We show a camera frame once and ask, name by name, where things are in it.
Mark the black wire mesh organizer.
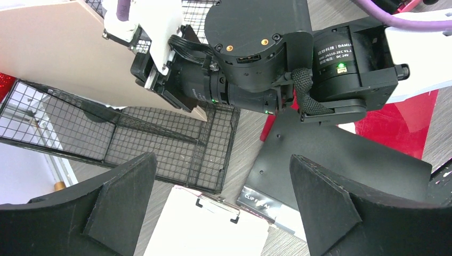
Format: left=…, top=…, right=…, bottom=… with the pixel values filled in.
left=0, top=0, right=241, bottom=195

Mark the pink clipboard with paper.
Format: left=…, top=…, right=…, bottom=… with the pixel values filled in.
left=144, top=185, right=269, bottom=255

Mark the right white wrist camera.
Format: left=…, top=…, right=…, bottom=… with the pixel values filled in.
left=101, top=1, right=184, bottom=75

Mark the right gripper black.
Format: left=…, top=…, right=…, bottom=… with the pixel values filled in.
left=130, top=25, right=212, bottom=113

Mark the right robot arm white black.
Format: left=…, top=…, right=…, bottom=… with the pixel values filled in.
left=127, top=1, right=451, bottom=124

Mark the black clip file folder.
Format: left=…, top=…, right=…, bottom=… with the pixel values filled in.
left=236, top=109, right=432, bottom=240

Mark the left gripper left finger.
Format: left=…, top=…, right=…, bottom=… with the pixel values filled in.
left=1, top=153, right=157, bottom=255

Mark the wooden stick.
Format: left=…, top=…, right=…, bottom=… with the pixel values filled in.
left=54, top=181, right=66, bottom=191

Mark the beige folder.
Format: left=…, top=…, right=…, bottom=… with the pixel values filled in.
left=0, top=0, right=208, bottom=123

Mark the red notebook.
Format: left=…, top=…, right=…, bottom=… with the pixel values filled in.
left=259, top=90, right=440, bottom=161

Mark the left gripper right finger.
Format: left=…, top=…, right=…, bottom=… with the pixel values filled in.
left=289, top=155, right=451, bottom=255

